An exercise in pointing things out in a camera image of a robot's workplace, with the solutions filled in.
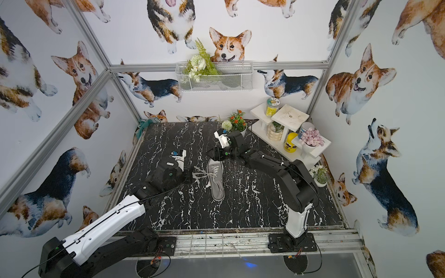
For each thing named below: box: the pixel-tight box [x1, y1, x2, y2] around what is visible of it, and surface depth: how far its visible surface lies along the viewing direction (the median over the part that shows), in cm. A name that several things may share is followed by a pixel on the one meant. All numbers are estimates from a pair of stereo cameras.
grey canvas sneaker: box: [206, 158, 226, 202], surface depth 92 cm
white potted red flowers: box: [221, 109, 248, 138], surface depth 105 cm
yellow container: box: [283, 132, 298, 154], surface depth 101 cm
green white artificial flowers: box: [182, 37, 221, 83], surface depth 82 cm
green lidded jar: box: [265, 97, 281, 117], surface depth 101 cm
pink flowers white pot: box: [300, 127, 325, 155], surface depth 82 cm
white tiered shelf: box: [247, 102, 332, 169], surface depth 103 cm
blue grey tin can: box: [297, 121, 315, 140], surface depth 90 cm
